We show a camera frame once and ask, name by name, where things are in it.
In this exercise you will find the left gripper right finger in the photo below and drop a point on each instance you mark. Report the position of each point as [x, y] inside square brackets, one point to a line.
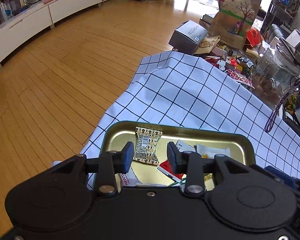
[189, 164]

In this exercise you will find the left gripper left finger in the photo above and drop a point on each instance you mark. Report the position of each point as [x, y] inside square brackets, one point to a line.
[111, 163]

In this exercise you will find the blue white snack packet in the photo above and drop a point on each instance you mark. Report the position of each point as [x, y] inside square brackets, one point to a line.
[184, 147]

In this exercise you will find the white green crinkled packet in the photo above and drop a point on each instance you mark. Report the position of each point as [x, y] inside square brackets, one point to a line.
[180, 184]

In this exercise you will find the red white snack packet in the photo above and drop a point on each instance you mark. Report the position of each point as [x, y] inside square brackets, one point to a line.
[166, 169]

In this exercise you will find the beige patterned snack packet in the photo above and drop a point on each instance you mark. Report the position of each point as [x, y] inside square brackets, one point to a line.
[146, 145]

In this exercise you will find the gold foil candy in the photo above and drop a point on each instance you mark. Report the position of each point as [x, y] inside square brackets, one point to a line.
[207, 177]

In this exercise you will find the white hawthorn strip packet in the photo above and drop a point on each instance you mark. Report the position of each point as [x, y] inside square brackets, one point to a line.
[129, 178]

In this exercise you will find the pale green bar packet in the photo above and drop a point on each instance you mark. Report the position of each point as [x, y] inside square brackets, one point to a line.
[210, 152]

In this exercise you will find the gold teal metal tin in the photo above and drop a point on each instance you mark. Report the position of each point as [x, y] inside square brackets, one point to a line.
[115, 136]

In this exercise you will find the pile of red candy wrappers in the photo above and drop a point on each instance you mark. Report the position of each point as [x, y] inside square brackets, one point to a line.
[233, 63]

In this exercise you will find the grey cardboard box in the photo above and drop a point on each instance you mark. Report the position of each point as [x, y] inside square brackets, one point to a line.
[187, 37]

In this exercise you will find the large glass jar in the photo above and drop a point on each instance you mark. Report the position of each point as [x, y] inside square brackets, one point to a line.
[273, 75]

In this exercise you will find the kraft paper tree bag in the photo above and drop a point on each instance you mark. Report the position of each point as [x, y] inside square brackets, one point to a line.
[233, 21]

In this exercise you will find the white tv cabinet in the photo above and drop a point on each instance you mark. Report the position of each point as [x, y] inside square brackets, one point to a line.
[18, 29]

